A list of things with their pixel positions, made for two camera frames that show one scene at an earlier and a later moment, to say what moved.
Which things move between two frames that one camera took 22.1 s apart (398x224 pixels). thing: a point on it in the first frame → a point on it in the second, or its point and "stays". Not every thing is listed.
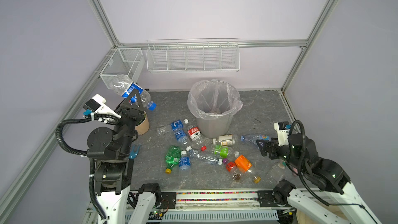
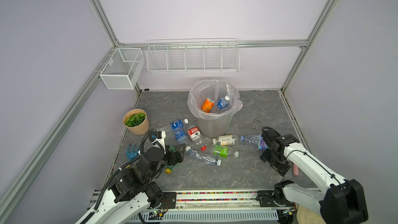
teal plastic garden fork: [133, 154] stays
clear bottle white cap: [204, 157] stays
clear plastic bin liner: [213, 99] stays
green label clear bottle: [224, 152] stays
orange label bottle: [243, 164] → [208, 105]
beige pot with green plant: [142, 126] stays
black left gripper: [136, 113] → [173, 160]
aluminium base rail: [219, 207] stays
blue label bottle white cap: [184, 166] → [223, 102]
